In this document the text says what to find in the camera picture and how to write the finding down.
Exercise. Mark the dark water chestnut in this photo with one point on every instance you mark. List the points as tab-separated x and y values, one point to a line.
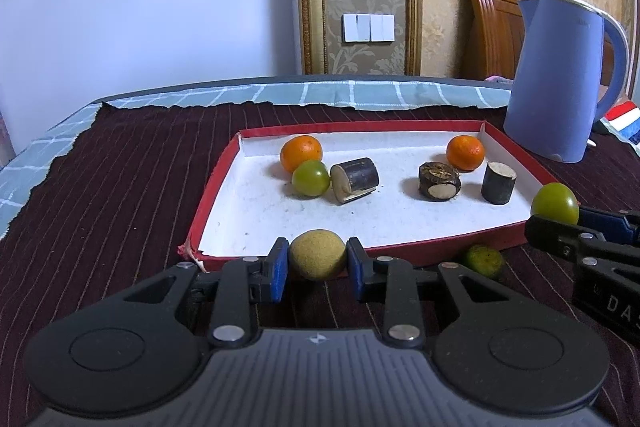
440	182

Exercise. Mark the pink cloth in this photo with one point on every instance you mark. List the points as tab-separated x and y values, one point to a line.
497	79

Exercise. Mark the smooth dark sugarcane piece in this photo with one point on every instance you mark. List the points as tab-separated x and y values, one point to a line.
498	184
357	179

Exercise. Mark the red white blue packet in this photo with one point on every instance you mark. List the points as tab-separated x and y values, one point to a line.
625	119

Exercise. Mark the mottled dark green citrus fruit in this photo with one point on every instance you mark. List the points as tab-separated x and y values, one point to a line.
482	261

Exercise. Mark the wooden chair back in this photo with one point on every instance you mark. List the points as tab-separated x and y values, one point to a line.
490	32

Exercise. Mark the green round citrus fruit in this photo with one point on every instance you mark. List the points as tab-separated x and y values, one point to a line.
310	178
552	203

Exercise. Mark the red cardboard box tray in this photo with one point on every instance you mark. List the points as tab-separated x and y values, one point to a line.
400	219

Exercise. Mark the large orange tangerine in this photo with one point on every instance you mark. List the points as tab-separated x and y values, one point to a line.
300	151

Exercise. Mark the blue electric kettle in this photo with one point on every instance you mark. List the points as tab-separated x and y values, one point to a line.
555	77

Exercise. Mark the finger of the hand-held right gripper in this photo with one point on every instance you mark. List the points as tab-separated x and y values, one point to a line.
555	234
607	221

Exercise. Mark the yellow round longan fruit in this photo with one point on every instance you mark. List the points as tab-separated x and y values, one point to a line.
318	254

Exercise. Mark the blue checked cloth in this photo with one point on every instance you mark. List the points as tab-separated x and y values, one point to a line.
200	94

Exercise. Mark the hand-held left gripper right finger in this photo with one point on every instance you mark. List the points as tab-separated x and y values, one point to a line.
356	272

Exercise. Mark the small orange tangerine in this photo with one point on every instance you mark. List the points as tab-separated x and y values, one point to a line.
465	152

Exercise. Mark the white wall light switch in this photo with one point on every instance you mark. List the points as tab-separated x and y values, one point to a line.
368	27

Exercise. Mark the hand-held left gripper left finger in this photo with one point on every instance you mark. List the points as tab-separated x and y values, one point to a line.
279	272

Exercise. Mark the dark striped cloth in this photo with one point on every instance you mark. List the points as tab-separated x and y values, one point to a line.
125	187

